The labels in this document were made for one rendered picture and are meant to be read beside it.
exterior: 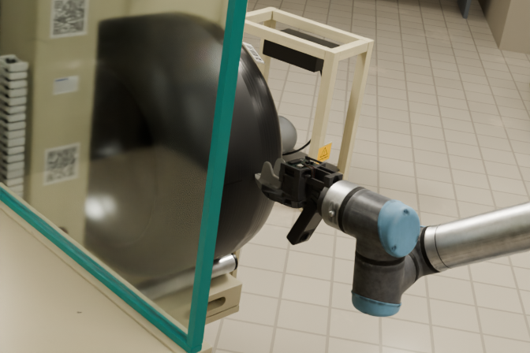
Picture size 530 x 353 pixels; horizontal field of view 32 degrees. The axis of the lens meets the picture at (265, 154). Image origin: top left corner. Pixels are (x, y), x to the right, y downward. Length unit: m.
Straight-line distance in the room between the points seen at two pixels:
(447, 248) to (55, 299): 0.75
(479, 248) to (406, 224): 0.16
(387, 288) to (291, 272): 2.26
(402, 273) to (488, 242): 0.16
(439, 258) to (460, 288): 2.33
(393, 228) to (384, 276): 0.10
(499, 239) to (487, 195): 3.32
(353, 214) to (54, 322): 0.61
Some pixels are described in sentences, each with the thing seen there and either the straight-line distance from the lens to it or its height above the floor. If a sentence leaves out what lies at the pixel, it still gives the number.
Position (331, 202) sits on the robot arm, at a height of 1.26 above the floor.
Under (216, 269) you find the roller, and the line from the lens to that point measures 2.12.
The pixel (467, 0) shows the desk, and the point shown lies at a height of 0.16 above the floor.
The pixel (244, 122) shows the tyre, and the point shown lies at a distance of 1.85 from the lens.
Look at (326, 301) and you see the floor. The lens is 3.79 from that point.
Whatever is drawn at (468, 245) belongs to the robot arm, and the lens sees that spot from 1.73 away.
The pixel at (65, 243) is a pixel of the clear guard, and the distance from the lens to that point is 1.43.
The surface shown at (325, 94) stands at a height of 0.60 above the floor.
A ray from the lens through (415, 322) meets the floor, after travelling 3.79.
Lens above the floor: 2.00
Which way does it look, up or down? 24 degrees down
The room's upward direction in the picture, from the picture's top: 8 degrees clockwise
